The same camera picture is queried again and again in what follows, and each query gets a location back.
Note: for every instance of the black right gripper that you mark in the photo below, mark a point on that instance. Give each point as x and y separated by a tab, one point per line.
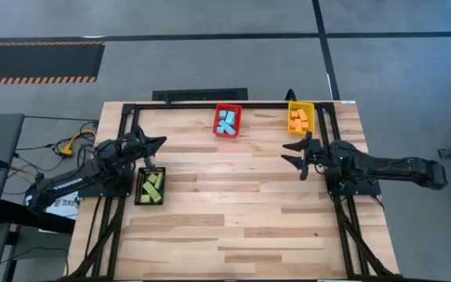
313	156

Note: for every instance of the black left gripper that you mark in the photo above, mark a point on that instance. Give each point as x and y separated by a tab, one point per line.
139	143

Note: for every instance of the green cube block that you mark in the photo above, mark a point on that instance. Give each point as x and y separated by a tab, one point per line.
147	186
145	198

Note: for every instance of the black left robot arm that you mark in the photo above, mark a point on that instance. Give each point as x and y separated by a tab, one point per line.
73	182

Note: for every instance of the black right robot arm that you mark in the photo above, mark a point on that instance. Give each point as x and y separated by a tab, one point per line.
386	166

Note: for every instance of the orange rectangular block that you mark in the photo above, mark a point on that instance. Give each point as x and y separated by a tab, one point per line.
302	114
298	125

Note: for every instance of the black plastic basket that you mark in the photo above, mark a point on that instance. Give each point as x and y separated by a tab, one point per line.
138	188

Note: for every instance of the yellow plastic basket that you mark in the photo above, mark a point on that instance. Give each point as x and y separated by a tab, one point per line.
300	105

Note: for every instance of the black perforated panel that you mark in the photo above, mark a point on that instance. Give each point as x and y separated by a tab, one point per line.
200	94

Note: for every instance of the red plastic basket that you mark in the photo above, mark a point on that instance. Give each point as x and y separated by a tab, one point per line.
229	107

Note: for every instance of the white printed paper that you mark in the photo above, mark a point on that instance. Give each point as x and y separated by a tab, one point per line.
64	209

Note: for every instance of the black floor stand beam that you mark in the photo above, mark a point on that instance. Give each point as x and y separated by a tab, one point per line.
33	219

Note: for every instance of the black hazard-striped floor mat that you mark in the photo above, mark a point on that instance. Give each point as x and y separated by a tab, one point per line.
33	60

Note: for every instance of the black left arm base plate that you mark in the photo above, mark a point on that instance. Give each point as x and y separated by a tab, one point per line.
108	192

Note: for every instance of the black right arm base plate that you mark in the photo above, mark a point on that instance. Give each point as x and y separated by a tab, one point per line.
362	190

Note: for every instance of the black aluminium table frame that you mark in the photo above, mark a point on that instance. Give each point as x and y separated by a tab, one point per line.
229	105

